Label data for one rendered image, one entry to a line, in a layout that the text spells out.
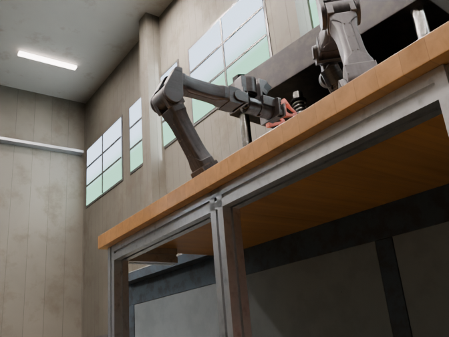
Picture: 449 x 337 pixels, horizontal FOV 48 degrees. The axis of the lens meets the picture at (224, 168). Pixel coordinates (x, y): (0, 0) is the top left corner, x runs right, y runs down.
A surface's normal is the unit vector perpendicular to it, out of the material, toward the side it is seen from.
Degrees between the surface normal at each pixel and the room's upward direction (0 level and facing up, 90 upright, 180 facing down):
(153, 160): 90
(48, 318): 90
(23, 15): 180
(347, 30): 69
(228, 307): 90
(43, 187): 90
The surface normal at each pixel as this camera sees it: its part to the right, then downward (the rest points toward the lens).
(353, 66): -0.15, -0.65
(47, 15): 0.08, 0.93
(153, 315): -0.76, -0.17
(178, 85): 0.57, -0.34
